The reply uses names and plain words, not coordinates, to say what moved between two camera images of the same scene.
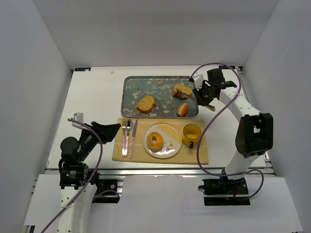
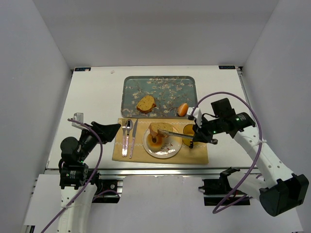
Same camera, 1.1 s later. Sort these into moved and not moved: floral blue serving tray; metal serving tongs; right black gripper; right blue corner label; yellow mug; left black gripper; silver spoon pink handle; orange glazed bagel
Moved: right black gripper; metal serving tongs
Not moved: right blue corner label; yellow mug; left black gripper; floral blue serving tray; orange glazed bagel; silver spoon pink handle
